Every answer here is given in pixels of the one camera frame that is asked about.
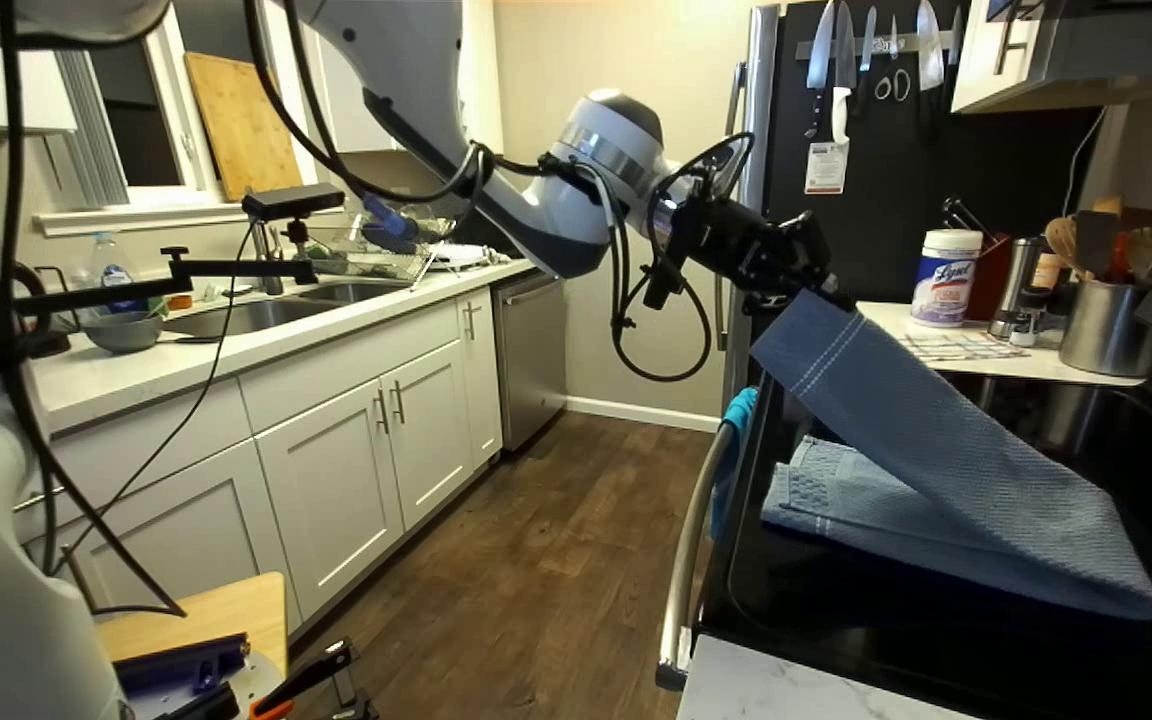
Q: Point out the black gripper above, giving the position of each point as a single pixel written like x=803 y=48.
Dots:
x=749 y=246

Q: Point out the grey-blue towel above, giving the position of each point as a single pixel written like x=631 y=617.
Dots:
x=951 y=453

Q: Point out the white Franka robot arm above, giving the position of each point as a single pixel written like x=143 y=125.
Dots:
x=562 y=215

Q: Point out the bright blue striped towel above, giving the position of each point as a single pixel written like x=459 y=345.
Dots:
x=740 y=405

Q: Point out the stainless steel black oven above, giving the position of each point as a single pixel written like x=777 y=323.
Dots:
x=869 y=653

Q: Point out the paper tag on refrigerator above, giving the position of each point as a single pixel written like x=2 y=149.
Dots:
x=824 y=171

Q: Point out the black refrigerator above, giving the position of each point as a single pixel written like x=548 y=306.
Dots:
x=908 y=203

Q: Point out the white disinfectant wipes canister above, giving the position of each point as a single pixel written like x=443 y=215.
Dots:
x=945 y=280

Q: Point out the orange-brown spice bottle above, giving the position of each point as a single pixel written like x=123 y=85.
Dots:
x=989 y=280

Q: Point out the white lattice trivet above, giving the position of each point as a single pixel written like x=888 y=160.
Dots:
x=968 y=348

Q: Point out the steel kitchen knife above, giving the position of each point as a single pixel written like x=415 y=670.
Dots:
x=846 y=80
x=820 y=44
x=930 y=44

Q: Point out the black scissors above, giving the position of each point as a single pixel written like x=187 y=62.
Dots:
x=888 y=85

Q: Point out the steel shaker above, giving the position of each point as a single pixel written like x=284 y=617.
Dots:
x=1020 y=284

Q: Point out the magnetic knife strip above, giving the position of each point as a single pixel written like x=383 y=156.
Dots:
x=900 y=39

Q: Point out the black spatula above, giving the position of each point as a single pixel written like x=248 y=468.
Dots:
x=1102 y=243

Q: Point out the steel utensil holder cup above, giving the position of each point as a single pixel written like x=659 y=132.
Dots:
x=1102 y=335

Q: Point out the stainless steel dishwasher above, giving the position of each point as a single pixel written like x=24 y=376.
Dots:
x=530 y=363

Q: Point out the blue bottle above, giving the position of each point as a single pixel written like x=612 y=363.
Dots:
x=389 y=227

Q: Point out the white sink base cabinet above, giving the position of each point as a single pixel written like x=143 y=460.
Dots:
x=339 y=465

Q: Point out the stainless steel sink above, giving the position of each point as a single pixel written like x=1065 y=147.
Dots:
x=256 y=313

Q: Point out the wooden cutting board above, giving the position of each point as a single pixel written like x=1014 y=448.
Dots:
x=243 y=132

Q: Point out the black clamp tool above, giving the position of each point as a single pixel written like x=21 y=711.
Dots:
x=302 y=673

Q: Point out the white framed window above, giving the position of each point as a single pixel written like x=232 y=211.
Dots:
x=143 y=132

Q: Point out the grey bowl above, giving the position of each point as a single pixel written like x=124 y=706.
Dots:
x=123 y=330

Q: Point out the clear soap bottle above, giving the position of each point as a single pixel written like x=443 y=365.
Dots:
x=116 y=274

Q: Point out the light wooden board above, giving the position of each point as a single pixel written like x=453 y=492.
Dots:
x=202 y=613

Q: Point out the purple-blue box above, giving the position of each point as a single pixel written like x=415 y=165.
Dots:
x=182 y=665

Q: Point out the white wall cabinet over counter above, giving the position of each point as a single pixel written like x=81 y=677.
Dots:
x=1099 y=52

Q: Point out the white wall cabinet by window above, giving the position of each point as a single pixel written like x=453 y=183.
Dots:
x=481 y=80

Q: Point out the black stereo camera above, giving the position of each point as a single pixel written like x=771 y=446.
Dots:
x=293 y=203

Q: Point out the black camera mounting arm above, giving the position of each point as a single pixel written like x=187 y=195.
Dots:
x=218 y=268

